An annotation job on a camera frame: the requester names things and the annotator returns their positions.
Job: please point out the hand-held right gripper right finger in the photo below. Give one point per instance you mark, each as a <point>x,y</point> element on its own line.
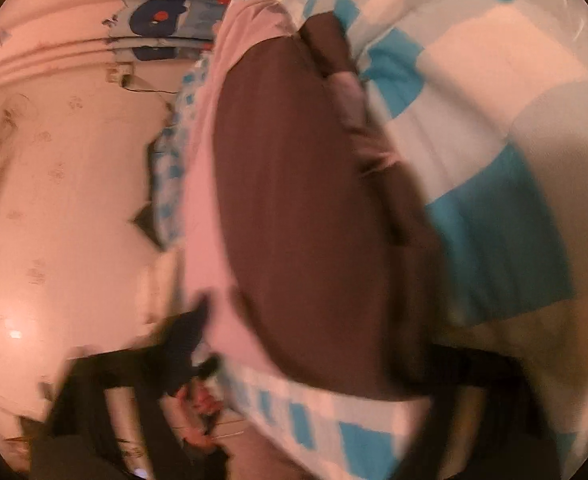
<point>489,410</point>

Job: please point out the whale print curtain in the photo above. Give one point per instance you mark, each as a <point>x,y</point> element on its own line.
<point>149,15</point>

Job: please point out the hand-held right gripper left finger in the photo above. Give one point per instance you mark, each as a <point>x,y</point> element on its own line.
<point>186,340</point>

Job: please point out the blue checkered bed cover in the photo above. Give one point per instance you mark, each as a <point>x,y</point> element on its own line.
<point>474,110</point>

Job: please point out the black jacket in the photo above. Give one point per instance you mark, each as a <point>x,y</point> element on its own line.
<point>149,225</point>

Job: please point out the pink and brown hoodie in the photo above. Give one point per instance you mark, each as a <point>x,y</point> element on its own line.
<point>299,235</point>

